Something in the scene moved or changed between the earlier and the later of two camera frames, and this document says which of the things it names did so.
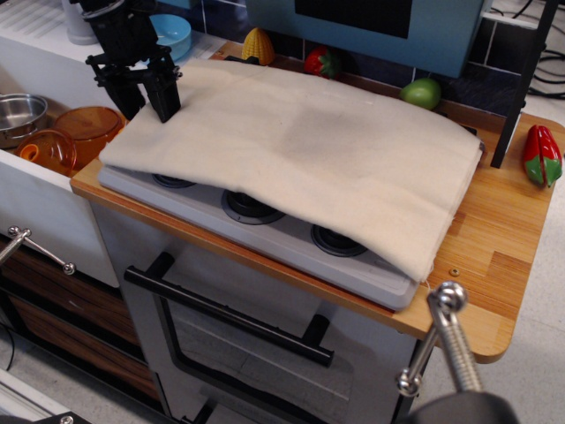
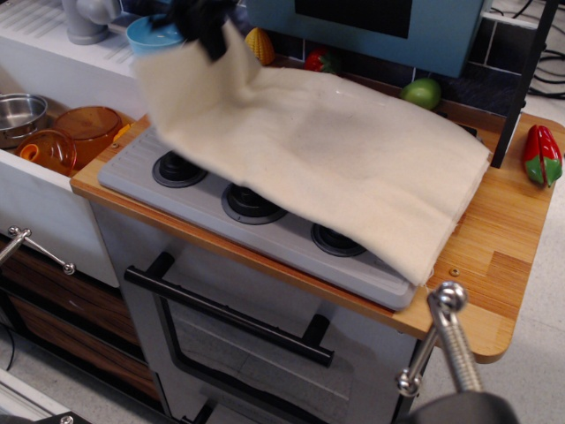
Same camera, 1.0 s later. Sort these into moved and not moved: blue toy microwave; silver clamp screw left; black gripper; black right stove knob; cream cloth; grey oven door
Moved: cream cloth; black gripper
Not moved: silver clamp screw left; black right stove knob; grey oven door; blue toy microwave
